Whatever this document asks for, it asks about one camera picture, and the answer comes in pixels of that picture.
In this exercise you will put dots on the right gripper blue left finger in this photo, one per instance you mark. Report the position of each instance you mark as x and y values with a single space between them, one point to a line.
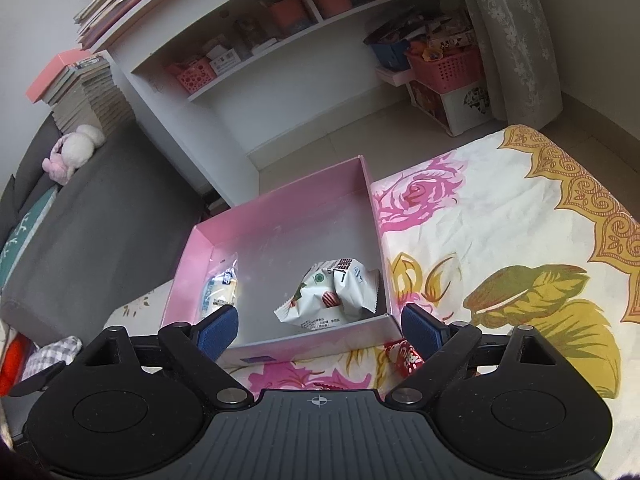
192 352

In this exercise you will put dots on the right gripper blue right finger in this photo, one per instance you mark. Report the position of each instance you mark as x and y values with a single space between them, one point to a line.
446 351

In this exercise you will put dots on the white blue bread packet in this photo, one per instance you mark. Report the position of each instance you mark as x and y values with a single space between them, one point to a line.
220 287

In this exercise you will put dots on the white nut snack packet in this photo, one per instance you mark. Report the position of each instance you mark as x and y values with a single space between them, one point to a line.
332 293

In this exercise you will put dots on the red candy packet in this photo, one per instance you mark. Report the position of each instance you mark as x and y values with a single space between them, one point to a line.
403 357

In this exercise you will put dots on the checkered grey white pillow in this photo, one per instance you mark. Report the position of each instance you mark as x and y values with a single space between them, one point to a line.
64 350

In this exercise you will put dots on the floral tablecloth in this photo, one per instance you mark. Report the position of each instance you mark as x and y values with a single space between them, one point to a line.
510 229

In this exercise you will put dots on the grey sofa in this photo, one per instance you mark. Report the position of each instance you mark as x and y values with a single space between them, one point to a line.
116 231

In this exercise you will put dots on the pink cardboard box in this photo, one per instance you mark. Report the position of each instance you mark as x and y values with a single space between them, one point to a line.
273 240

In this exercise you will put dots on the pink white plush toy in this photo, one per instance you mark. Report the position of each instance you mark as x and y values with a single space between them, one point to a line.
72 151

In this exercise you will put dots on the white printed storage box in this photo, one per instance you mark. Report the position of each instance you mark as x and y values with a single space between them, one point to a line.
456 111

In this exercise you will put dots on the small pink shelf basket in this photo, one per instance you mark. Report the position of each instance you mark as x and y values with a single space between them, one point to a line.
194 75

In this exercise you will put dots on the pink plastic basket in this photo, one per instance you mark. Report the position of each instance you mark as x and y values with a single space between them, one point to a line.
449 73

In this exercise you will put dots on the stack of books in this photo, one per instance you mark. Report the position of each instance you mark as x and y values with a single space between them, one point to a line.
79 89

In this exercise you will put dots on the lace curtain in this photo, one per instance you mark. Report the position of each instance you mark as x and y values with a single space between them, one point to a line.
516 48

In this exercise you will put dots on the blue storage bin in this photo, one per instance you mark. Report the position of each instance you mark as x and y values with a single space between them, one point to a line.
392 56

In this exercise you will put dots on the white bookshelf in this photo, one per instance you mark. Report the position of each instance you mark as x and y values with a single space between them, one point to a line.
287 73

